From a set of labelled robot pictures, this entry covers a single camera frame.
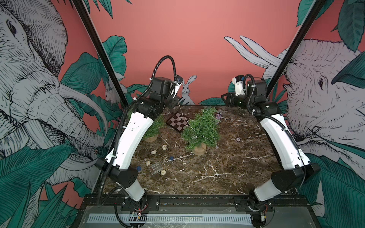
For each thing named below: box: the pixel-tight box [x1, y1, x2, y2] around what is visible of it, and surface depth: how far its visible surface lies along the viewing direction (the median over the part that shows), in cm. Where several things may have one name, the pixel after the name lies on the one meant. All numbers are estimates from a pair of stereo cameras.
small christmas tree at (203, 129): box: [181, 106, 222, 156], surface depth 73 cm
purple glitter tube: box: [215, 112, 222, 120], surface depth 113 cm
